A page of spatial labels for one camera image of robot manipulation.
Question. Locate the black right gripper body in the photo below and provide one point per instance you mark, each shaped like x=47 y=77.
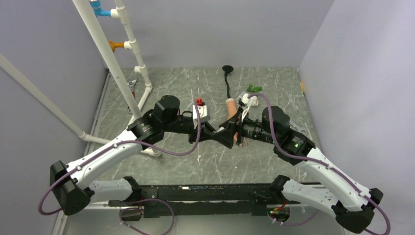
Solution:
x=249 y=129

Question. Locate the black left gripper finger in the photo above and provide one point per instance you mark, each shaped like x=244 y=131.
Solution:
x=209 y=129
x=206 y=137

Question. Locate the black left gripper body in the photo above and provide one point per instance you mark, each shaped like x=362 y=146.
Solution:
x=188 y=129

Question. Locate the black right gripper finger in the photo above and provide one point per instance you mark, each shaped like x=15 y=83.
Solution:
x=226 y=138
x=232 y=123

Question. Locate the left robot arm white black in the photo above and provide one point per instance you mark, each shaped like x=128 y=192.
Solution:
x=75 y=185

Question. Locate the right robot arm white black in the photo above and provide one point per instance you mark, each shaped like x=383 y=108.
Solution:
x=351 y=204

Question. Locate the mannequin practice hand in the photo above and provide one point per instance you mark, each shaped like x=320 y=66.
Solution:
x=232 y=110

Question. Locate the white pipe fitting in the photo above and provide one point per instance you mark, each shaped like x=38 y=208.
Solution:
x=254 y=101

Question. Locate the green pipe fitting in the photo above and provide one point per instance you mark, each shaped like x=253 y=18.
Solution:
x=253 y=89

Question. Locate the silver combination wrench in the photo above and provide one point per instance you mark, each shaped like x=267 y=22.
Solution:
x=298 y=128

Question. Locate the black flexible stand with base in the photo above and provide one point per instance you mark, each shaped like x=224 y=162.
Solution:
x=227 y=69

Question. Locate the orange pipe fitting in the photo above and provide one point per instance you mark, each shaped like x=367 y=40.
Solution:
x=115 y=45

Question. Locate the blue pipe fitting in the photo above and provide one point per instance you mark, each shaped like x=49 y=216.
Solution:
x=98 y=11

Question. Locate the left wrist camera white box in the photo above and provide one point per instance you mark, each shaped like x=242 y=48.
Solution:
x=199 y=107

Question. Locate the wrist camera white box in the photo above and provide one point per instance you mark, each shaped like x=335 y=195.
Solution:
x=245 y=102
x=199 y=107

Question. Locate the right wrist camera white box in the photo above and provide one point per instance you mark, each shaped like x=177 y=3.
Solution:
x=245 y=102

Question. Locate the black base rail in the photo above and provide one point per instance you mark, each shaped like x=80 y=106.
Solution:
x=155 y=201

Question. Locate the white PVC pipe frame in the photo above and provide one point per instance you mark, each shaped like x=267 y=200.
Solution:
x=47 y=41

